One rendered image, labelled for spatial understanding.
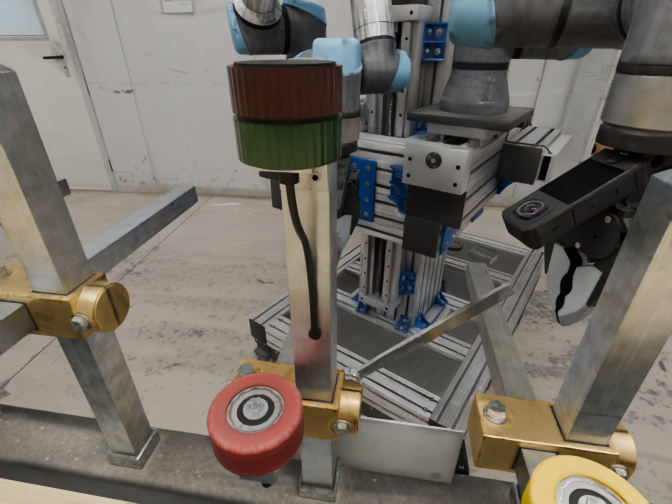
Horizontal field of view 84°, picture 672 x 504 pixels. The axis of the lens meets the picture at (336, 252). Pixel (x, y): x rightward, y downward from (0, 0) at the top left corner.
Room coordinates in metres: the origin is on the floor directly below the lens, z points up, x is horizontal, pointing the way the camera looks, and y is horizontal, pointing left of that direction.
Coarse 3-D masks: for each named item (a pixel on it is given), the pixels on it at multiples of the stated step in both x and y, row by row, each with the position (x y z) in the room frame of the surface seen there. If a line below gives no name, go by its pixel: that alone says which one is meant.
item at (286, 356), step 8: (288, 336) 0.35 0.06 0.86; (288, 344) 0.34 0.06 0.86; (280, 352) 0.32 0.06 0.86; (288, 352) 0.32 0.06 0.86; (280, 360) 0.31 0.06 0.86; (288, 360) 0.31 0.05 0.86; (272, 472) 0.19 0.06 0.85; (256, 480) 0.19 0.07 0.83; (264, 480) 0.19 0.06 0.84; (272, 480) 0.19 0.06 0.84
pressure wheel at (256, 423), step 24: (240, 384) 0.24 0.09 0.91; (264, 384) 0.24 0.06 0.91; (288, 384) 0.24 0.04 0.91; (216, 408) 0.21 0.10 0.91; (240, 408) 0.21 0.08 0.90; (264, 408) 0.21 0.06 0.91; (288, 408) 0.21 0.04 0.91; (216, 432) 0.19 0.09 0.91; (240, 432) 0.19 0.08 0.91; (264, 432) 0.19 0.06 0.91; (288, 432) 0.19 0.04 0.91; (216, 456) 0.18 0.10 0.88; (240, 456) 0.17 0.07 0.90; (264, 456) 0.17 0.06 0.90; (288, 456) 0.18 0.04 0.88
